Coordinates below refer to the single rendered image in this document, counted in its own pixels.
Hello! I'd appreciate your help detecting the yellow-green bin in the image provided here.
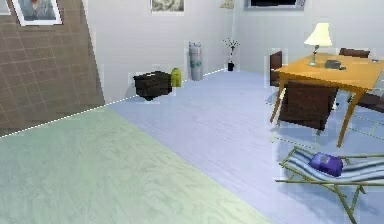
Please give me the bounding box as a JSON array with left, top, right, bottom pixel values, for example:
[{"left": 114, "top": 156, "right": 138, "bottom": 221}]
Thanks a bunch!
[{"left": 170, "top": 67, "right": 183, "bottom": 88}]

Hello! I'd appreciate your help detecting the black box-shaped bin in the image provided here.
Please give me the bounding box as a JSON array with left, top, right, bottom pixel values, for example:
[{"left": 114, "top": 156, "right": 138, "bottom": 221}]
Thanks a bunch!
[{"left": 133, "top": 70, "right": 173, "bottom": 102}]

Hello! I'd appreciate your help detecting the thin house plant black pot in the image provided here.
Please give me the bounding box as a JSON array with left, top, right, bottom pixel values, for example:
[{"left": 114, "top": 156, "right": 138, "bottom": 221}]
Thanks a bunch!
[{"left": 223, "top": 37, "right": 241, "bottom": 72}]

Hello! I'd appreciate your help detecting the dark brown chair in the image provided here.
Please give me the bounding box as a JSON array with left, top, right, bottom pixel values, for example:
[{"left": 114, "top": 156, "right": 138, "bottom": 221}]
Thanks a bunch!
[
  {"left": 347, "top": 92, "right": 384, "bottom": 114},
  {"left": 278, "top": 80, "right": 340, "bottom": 132},
  {"left": 269, "top": 50, "right": 284, "bottom": 88},
  {"left": 338, "top": 47, "right": 371, "bottom": 59}
]

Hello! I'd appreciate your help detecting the pale framed landscape picture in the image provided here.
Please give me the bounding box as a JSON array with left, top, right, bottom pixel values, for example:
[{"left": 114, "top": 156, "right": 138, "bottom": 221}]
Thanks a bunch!
[{"left": 150, "top": 0, "right": 185, "bottom": 14}]

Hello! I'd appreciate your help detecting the purple cushion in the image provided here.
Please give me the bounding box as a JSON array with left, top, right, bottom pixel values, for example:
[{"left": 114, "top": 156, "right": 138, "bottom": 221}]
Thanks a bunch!
[{"left": 308, "top": 152, "right": 344, "bottom": 178}]

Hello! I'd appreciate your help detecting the cream shade table lamp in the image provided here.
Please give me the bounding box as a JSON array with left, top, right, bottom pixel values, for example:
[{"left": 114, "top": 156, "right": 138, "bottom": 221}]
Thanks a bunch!
[{"left": 303, "top": 22, "right": 333, "bottom": 67}]

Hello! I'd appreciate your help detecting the small grey box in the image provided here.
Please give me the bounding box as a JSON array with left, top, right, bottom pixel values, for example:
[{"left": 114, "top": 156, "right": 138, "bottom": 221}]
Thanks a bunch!
[{"left": 324, "top": 59, "right": 347, "bottom": 71}]

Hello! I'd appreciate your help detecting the orange wooden table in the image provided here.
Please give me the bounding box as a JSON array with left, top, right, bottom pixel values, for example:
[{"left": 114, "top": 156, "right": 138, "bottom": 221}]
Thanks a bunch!
[{"left": 269, "top": 52, "right": 384, "bottom": 149}]

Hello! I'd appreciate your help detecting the striped blue folding lounger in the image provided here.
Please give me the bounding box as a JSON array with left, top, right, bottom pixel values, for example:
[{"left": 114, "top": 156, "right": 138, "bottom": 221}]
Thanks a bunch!
[{"left": 275, "top": 146, "right": 384, "bottom": 224}]

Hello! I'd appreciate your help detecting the white framed portrait picture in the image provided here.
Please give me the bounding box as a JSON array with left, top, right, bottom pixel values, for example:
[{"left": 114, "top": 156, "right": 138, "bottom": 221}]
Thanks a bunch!
[{"left": 11, "top": 0, "right": 64, "bottom": 27}]

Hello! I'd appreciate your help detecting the dark window with grey frame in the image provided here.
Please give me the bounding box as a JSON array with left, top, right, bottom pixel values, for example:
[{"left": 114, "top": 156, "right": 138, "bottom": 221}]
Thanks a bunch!
[{"left": 244, "top": 0, "right": 306, "bottom": 9}]

